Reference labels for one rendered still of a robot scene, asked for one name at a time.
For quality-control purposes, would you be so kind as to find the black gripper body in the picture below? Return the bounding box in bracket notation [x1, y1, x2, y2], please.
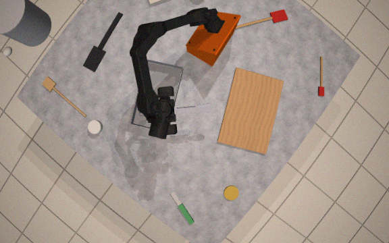
[158, 86, 178, 135]

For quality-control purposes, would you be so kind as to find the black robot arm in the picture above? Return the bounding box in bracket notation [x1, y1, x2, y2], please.
[130, 7, 225, 139]

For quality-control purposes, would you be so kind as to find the white short cylinder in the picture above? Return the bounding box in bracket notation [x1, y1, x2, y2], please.
[88, 120, 103, 134]

